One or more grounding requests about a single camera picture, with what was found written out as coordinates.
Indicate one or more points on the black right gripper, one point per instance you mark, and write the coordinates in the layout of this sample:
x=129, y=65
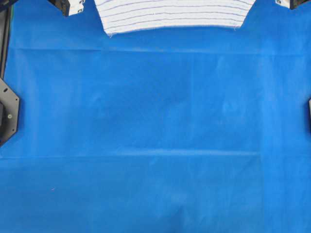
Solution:
x=290, y=4

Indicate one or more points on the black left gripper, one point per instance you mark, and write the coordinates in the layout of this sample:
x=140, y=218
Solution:
x=69, y=7

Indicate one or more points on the blue striped white towel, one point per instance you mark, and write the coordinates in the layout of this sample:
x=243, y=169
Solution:
x=124, y=16

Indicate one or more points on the dark green backdrop panel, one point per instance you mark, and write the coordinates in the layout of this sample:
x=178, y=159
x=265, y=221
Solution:
x=5, y=21

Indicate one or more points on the blue table cloth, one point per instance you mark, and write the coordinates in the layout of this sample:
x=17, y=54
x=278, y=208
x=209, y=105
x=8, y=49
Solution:
x=174, y=130

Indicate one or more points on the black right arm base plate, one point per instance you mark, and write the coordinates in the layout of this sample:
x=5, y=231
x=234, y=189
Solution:
x=309, y=117

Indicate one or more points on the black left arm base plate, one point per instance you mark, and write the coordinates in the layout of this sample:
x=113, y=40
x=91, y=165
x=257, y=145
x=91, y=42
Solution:
x=9, y=108

